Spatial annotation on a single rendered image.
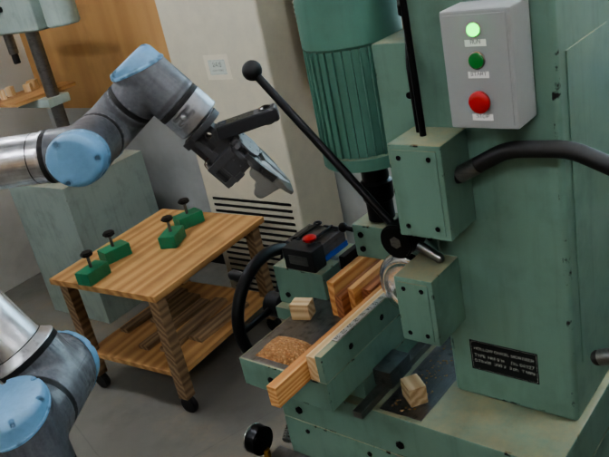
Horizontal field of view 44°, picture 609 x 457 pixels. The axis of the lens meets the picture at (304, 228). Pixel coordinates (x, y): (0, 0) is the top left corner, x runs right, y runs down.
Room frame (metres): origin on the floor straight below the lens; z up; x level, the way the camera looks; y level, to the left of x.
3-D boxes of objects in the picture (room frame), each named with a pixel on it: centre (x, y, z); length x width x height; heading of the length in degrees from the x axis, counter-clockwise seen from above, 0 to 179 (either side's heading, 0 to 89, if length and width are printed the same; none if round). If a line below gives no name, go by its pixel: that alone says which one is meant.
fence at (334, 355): (1.28, -0.18, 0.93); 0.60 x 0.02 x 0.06; 137
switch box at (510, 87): (0.98, -0.29, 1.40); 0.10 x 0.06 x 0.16; 47
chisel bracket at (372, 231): (1.28, -0.16, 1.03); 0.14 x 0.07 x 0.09; 47
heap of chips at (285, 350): (1.18, 0.08, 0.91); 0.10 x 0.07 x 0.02; 47
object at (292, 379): (1.26, -0.12, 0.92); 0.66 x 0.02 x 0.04; 137
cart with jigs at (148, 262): (2.71, 0.58, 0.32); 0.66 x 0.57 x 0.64; 142
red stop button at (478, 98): (0.95, -0.26, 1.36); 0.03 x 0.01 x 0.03; 47
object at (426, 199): (1.04, -0.20, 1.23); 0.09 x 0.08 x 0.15; 47
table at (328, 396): (1.38, -0.07, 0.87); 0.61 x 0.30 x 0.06; 137
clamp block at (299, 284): (1.43, -0.01, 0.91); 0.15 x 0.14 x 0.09; 137
